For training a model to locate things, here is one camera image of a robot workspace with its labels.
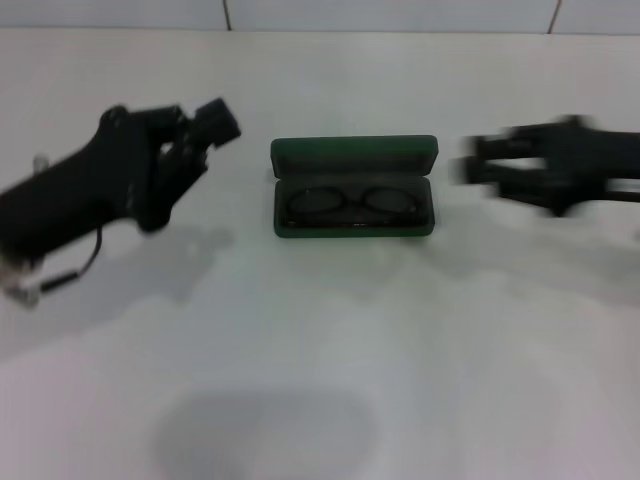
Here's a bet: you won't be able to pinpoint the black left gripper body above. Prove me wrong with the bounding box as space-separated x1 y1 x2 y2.
0 104 204 262

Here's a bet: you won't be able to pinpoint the green glasses case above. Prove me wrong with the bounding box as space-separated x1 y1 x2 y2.
269 134 440 240

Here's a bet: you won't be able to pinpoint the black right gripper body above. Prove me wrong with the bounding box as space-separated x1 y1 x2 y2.
542 114 640 219

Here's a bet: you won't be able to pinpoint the thin black left gripper cable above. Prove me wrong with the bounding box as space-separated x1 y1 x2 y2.
19 227 109 297

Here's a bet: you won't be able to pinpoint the black thin-framed glasses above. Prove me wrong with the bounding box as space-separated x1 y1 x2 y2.
285 184 420 226

